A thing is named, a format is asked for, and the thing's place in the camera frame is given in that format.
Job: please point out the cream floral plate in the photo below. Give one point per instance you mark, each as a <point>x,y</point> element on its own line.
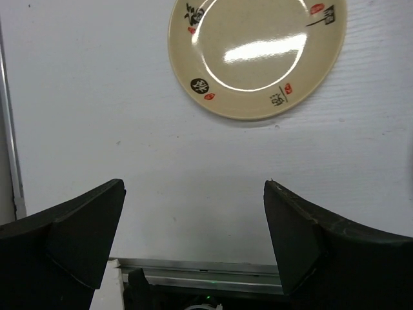
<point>252,60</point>

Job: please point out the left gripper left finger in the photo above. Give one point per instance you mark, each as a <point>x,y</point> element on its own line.
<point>56,258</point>

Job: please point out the left aluminium frame rail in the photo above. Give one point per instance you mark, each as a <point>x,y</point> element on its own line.
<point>13,157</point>

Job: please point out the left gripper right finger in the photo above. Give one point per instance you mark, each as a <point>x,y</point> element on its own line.
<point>326,261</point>

